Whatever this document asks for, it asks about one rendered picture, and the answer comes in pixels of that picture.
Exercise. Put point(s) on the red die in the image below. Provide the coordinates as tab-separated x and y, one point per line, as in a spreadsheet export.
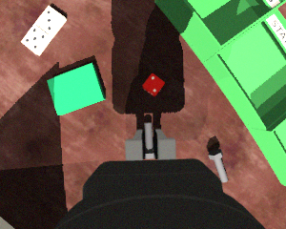
153	84

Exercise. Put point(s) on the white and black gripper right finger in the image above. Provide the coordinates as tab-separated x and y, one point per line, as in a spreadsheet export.
165	147

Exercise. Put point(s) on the green three-compartment bin rack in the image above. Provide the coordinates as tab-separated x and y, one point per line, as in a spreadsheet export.
256	62

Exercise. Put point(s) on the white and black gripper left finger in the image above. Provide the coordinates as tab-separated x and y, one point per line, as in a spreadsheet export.
135	148

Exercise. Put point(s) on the white domino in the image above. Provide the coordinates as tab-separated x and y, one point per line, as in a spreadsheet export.
44	30

